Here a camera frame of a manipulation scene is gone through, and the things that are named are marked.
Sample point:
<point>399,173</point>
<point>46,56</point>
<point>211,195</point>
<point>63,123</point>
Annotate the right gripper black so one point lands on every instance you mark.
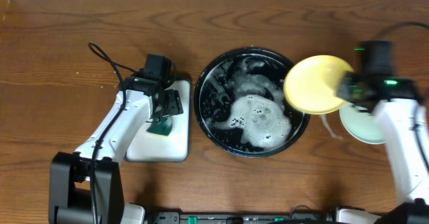
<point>343,80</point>

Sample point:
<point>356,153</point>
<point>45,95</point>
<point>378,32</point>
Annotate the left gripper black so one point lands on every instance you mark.
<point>171,104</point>

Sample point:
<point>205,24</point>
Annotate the green yellow sponge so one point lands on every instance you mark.
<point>162,126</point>

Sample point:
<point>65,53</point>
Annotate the green plate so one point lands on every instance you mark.
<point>360,125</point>

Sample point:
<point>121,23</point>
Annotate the yellow plate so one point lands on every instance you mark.
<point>310,86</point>

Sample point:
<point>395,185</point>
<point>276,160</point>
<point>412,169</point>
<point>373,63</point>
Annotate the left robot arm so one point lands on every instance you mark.
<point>86,186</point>

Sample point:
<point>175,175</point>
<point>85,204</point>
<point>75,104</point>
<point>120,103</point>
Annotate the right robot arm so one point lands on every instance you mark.
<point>397,109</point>

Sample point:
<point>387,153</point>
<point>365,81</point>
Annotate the black rectangular soap tray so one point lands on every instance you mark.
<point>170,145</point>

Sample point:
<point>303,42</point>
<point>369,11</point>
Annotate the black round tray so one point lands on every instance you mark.
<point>240,105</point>

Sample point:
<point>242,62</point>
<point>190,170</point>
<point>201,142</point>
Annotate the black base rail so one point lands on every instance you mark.
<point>299,214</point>

